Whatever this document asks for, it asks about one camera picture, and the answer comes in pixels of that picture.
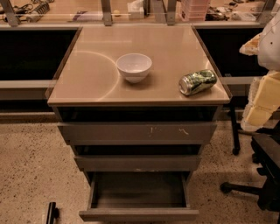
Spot grey top drawer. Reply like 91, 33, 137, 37
59, 122, 216, 145

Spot black object on floor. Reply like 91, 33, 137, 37
45, 202, 60, 224

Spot black office chair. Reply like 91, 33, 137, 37
220, 122, 280, 224

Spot white tissue box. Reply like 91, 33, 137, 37
127, 0, 144, 19

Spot coiled cable device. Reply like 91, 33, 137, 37
26, 2, 50, 23

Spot grey drawer cabinet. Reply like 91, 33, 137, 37
48, 25, 230, 185

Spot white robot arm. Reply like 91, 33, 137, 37
239, 11, 280, 132

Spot grey bottom drawer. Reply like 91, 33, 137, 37
80, 171, 199, 222

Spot white ceramic bowl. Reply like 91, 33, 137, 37
116, 53, 152, 83

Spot pink stacked containers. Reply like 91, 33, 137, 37
179, 0, 210, 22

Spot grey drawer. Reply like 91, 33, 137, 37
74, 155, 201, 172
80, 171, 199, 222
59, 122, 216, 145

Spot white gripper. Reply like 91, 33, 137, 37
241, 71, 280, 132

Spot grey middle drawer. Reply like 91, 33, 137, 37
74, 155, 201, 172

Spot green crushed soda can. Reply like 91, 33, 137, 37
178, 69, 217, 96

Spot black desk leg with caster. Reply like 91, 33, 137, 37
229, 102, 240, 156

